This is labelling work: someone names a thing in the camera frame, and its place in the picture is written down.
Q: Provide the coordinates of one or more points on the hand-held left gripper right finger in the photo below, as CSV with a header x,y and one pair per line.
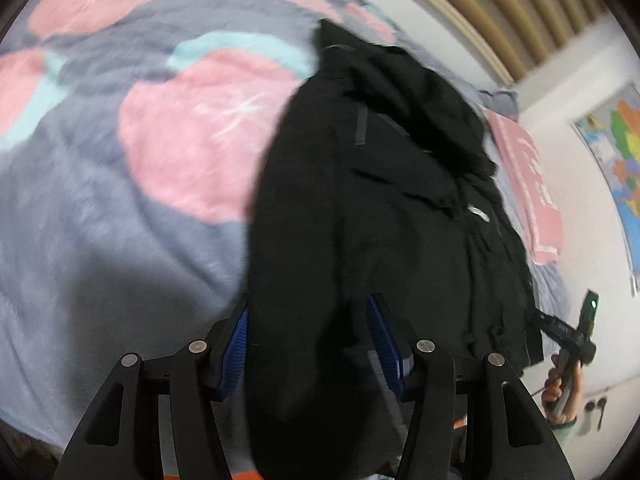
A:
x,y
386,347

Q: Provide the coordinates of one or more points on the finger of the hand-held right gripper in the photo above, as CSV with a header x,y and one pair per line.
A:
x,y
552,326

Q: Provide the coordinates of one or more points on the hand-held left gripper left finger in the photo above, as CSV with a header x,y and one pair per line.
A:
x,y
234,347

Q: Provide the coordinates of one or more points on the black hooded jacket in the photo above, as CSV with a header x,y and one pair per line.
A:
x,y
375,200

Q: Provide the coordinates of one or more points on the person's right forearm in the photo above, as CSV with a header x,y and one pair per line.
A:
x,y
565,435

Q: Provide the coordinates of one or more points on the person's right hand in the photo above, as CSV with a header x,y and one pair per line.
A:
x,y
556,390

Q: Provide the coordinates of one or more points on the pink pillow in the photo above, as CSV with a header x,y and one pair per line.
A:
x,y
535,195

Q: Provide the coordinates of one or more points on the grey floral blanket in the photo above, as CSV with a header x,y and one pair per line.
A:
x,y
125,235

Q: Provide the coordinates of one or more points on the grey pillow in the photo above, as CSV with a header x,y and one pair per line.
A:
x,y
502,102

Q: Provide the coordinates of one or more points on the striped window blind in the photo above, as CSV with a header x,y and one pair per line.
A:
x,y
500,5

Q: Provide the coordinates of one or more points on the wall socket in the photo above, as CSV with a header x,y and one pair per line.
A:
x,y
597,405

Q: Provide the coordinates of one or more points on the colourful wall map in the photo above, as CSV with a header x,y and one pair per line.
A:
x,y
622,160

